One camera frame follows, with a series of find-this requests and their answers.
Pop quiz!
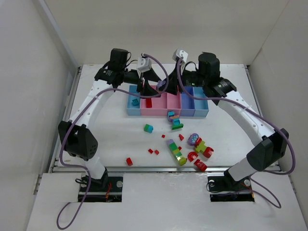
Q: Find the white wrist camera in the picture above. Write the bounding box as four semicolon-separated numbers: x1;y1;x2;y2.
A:
172;49;188;63
136;57;152;74

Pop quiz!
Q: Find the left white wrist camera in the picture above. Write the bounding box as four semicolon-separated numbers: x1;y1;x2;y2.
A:
136;57;152;74

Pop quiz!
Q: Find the red arch lego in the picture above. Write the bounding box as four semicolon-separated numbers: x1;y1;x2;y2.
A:
187;152;198;162

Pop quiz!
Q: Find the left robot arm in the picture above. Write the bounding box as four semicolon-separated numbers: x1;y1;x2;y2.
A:
58;48;162;180

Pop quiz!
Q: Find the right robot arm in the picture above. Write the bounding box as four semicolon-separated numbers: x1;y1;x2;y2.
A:
165;49;289;181

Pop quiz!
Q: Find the small pink bin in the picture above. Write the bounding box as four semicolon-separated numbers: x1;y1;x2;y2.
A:
167;93;181;115

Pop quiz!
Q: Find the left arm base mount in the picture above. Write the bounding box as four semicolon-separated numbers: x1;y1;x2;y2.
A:
75;172;123;203

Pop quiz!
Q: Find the red printed lego brick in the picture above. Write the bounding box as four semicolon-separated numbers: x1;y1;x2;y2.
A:
194;159;207;172

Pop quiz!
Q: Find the purple paw lego piece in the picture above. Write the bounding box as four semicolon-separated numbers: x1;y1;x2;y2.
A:
188;133;199;146

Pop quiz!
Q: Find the left light blue bin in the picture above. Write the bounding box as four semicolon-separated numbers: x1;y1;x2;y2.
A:
127;85;141;116

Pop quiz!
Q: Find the light blue bin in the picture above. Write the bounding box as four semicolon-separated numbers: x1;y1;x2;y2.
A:
193;87;209;117
127;85;141;116

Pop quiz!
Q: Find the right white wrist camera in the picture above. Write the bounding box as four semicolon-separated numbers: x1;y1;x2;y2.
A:
172;49;188;63

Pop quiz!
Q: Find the long green lego stack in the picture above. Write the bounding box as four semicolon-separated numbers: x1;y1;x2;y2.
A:
167;139;187;166

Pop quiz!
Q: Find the teal green lego stack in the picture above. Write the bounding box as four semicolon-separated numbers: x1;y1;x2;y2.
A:
167;111;184;130

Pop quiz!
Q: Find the metal table rail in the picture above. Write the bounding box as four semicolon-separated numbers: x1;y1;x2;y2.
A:
48;166;282;173

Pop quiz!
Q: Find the red lego brick on table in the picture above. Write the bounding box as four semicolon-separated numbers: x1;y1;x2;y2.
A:
126;158;133;166

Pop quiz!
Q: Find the right light blue bin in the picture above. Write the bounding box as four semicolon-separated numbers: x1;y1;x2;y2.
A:
193;87;209;117

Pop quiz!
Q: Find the green teal lego pair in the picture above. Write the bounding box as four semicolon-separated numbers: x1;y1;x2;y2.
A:
143;124;154;133

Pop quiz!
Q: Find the large pink bin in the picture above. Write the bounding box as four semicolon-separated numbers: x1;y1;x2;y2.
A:
140;93;167;117

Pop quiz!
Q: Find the lime red lego cluster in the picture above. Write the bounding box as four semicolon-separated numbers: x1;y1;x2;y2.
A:
194;138;214;158

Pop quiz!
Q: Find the teal lego brick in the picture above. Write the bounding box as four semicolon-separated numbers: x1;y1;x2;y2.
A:
131;99;140;107

